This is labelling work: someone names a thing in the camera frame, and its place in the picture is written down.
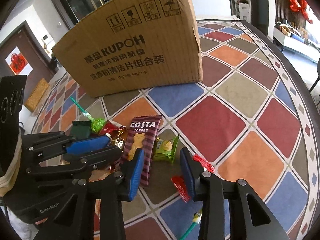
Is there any green stick lollipop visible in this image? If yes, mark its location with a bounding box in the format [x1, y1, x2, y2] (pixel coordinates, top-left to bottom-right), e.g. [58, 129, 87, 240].
[180, 209, 202, 240]

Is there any brown entrance door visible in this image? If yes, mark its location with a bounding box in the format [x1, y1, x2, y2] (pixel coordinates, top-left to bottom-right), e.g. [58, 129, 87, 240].
[1, 22, 55, 101]

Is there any Costa Coffee biscuit packet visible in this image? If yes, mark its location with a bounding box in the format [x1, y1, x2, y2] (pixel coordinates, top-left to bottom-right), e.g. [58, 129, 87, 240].
[121, 115, 162, 186]

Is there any yellow woven tissue box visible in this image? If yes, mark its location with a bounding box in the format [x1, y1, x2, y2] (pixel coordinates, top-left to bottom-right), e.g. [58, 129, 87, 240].
[24, 78, 49, 112]

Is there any colourful checkered table mat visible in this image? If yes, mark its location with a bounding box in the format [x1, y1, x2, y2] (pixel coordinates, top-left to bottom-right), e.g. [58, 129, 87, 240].
[32, 21, 319, 239]

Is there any white low cabinet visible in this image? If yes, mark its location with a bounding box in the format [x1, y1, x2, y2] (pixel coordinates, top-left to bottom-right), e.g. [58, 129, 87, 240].
[273, 23, 319, 63]

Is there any brown cardboard box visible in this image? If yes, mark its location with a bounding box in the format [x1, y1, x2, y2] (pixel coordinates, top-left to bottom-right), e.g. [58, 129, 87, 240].
[52, 0, 203, 97]

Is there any red gold candy wrapper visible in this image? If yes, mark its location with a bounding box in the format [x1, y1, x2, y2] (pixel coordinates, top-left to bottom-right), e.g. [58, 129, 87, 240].
[99, 121, 127, 150]

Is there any red bow decoration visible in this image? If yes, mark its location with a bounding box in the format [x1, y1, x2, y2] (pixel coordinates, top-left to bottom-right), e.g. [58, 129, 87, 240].
[289, 0, 313, 24]

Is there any red paper door poster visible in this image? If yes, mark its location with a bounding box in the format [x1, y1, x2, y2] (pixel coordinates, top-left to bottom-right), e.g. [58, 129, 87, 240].
[5, 47, 33, 76]

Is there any dark green snack packet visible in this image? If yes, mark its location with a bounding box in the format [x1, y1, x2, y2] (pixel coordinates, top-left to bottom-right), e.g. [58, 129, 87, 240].
[69, 120, 92, 140]

